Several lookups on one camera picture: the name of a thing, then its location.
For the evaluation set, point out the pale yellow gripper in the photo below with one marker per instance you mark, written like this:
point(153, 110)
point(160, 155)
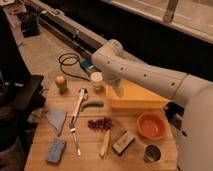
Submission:
point(118, 88)

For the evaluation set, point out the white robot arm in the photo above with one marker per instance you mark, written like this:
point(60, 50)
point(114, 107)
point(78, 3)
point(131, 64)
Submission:
point(192, 93)

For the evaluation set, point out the red bowl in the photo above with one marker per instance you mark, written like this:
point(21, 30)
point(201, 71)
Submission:
point(151, 126)

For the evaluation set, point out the yellow plastic tub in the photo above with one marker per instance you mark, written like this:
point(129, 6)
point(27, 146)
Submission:
point(134, 97)

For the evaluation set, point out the white cup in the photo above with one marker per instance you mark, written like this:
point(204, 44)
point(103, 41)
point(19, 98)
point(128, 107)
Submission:
point(96, 79)

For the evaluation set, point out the green chili pepper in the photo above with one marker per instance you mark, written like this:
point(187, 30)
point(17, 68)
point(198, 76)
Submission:
point(92, 104)

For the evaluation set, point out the blue box device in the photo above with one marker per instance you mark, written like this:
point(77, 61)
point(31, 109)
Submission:
point(87, 66)

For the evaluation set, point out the wooden block eraser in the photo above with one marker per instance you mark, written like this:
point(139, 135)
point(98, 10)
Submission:
point(123, 142)

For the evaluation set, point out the silver metal fork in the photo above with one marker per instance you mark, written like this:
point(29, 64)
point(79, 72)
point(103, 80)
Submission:
point(73, 132)

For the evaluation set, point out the grey blue cloth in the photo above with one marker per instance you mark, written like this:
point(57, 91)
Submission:
point(56, 117)

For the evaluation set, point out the small metal cup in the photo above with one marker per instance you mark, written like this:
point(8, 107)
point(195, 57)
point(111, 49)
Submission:
point(152, 154)

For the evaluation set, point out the blue sponge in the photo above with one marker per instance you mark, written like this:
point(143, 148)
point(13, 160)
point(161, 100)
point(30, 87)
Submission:
point(55, 151)

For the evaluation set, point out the black box on floor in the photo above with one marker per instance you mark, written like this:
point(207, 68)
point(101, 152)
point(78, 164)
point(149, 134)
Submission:
point(29, 25)

